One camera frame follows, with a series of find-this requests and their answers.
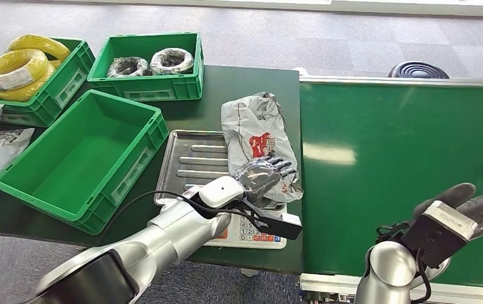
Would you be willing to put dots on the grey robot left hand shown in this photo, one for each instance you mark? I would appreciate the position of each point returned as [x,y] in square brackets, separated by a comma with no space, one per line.
[260,178]

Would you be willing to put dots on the grey poly mailer package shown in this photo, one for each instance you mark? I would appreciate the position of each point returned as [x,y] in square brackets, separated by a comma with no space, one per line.
[250,121]

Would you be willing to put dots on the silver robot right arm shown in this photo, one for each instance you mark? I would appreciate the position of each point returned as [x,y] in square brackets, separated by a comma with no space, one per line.
[388,268]

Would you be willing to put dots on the white electronic scale base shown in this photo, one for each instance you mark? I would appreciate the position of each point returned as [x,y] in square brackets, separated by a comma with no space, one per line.
[258,239]

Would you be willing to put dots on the steel scale tray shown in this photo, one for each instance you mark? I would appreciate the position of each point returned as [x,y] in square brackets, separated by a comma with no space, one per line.
[195,161]

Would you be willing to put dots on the dark green table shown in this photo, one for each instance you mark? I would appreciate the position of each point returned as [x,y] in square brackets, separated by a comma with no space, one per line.
[224,79]

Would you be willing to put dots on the green crate with black coils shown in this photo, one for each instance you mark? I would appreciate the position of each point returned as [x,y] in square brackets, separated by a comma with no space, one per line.
[153,89]

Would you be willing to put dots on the black ribbed round object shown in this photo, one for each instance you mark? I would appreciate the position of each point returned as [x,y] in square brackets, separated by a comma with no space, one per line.
[418,71]

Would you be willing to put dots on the empty green plastic crate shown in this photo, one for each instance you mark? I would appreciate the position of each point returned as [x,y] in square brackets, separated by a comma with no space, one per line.
[77,168]

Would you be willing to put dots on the green crate with yellow coils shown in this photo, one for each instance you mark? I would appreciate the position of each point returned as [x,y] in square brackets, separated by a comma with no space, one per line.
[56,93]

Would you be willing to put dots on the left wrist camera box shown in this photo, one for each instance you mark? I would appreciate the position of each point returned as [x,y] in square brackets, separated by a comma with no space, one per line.
[281,226]

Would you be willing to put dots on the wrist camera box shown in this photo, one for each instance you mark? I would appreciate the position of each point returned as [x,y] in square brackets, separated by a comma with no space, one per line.
[281,226]
[439,230]

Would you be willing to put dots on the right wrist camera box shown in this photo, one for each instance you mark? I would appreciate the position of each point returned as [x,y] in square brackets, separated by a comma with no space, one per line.
[439,230]

